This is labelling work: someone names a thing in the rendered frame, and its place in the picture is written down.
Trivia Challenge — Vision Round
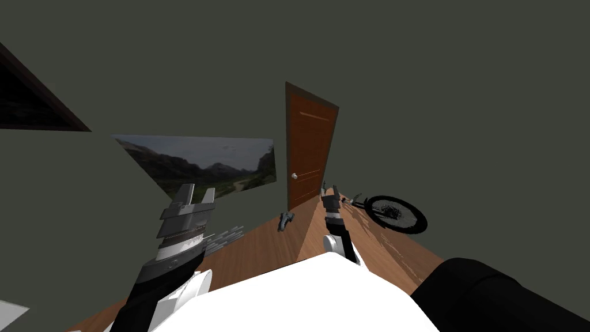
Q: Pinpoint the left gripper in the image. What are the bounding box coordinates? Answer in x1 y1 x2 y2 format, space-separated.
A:
156 183 217 244

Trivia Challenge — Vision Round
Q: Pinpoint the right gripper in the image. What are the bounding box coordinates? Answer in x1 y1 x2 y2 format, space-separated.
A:
320 180 342 214

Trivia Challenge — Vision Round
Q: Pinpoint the brown wooden door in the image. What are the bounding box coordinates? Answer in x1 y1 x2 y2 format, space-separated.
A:
288 90 336 211

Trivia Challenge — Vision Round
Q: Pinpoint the small grey object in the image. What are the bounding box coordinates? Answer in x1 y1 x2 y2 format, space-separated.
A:
277 212 296 233

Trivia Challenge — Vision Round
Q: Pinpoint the black bicycle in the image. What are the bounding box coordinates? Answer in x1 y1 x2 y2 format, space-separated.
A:
341 193 429 236

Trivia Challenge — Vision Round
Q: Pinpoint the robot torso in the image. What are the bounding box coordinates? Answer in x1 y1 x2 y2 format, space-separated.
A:
151 251 440 332

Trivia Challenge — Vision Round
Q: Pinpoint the landscape picture on wall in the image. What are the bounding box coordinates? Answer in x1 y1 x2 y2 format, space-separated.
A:
112 134 278 202

